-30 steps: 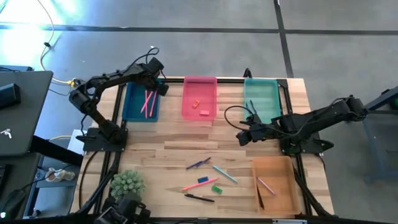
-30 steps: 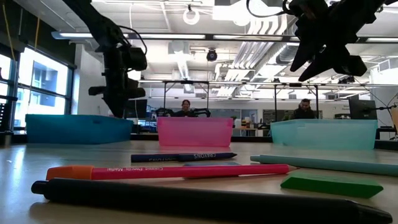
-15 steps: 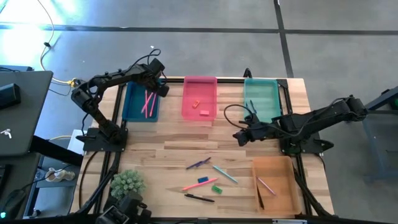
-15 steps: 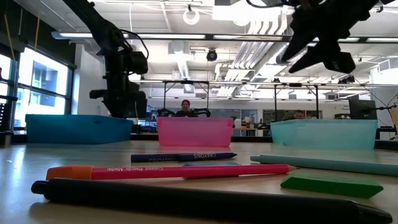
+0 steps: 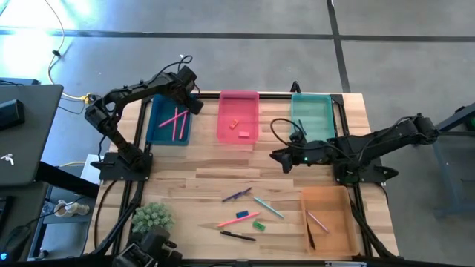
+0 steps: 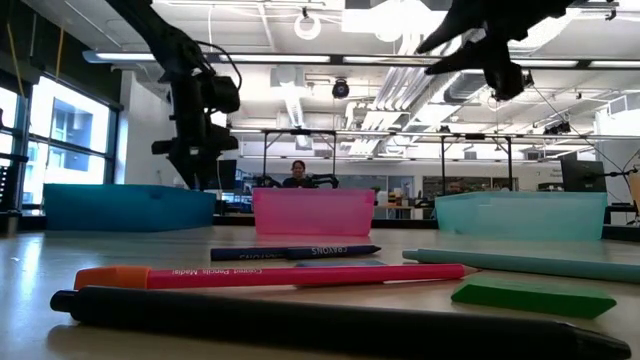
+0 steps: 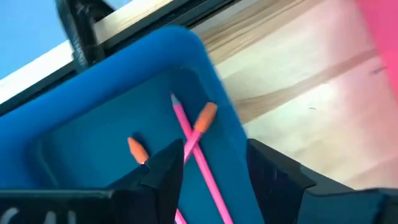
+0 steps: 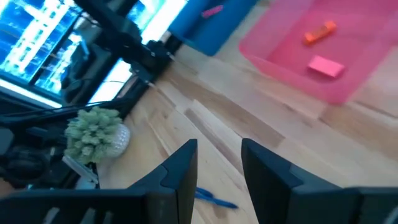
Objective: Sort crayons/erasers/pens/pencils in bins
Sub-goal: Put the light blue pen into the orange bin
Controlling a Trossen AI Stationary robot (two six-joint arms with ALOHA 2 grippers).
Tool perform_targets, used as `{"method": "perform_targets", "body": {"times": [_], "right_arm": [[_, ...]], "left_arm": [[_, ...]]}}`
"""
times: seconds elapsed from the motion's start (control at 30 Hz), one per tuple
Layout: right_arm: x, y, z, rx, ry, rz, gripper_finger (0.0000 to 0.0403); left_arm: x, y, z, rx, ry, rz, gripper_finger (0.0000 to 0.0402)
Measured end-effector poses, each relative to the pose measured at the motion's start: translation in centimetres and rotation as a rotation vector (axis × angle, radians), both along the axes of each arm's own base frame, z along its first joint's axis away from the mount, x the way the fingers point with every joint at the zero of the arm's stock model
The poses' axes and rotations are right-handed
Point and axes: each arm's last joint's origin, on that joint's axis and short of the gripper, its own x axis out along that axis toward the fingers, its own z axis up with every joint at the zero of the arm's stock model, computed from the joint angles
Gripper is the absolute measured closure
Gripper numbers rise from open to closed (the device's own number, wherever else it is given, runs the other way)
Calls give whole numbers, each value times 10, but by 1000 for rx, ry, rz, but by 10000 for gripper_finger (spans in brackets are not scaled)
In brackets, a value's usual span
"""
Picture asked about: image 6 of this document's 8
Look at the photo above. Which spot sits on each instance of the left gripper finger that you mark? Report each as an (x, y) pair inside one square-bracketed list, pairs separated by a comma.
[(207, 167), (184, 170)]

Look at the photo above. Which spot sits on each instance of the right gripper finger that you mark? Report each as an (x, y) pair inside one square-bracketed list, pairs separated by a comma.
[(460, 30), (470, 57)]

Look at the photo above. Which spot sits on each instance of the blue crayon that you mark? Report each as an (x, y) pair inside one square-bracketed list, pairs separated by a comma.
[(330, 251), (245, 254)]

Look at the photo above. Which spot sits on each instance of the pink colored pencil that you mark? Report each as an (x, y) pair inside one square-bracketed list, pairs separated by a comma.
[(300, 276)]

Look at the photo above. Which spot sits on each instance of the black pen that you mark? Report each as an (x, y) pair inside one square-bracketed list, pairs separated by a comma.
[(300, 320)]

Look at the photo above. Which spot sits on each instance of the teal pen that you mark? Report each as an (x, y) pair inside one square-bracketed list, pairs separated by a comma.
[(525, 264)]

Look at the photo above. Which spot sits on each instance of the green eraser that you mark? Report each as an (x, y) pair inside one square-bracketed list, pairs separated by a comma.
[(530, 297)]

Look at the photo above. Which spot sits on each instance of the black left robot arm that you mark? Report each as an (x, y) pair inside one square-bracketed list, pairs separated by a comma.
[(160, 35)]

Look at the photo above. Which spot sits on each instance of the black monitor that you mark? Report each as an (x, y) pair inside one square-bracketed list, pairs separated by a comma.
[(229, 175), (582, 176)]

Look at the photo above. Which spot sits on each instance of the dark blue plastic bin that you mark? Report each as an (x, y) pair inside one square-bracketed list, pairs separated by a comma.
[(125, 207)]

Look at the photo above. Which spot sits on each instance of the person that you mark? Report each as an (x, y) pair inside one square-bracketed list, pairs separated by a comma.
[(298, 170)]

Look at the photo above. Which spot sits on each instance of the long light bar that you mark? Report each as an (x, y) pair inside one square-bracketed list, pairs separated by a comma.
[(275, 58)]

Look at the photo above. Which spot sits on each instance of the pink plastic bin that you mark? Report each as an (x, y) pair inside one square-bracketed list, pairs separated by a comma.
[(312, 212)]

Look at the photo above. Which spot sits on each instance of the large window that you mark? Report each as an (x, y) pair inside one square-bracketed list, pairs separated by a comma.
[(70, 120)]

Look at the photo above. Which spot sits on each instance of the teal plastic bin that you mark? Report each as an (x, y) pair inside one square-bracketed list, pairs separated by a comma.
[(520, 215)]

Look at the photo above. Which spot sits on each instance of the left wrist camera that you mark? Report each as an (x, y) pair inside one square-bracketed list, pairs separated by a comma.
[(222, 95)]

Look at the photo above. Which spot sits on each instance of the silver ventilation duct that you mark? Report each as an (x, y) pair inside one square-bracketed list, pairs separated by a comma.
[(457, 90)]

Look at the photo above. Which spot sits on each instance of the black metal stand frame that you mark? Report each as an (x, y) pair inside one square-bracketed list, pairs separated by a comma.
[(299, 132), (475, 136)]

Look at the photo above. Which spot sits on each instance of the black dome camera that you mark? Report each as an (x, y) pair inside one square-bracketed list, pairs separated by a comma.
[(340, 89)]

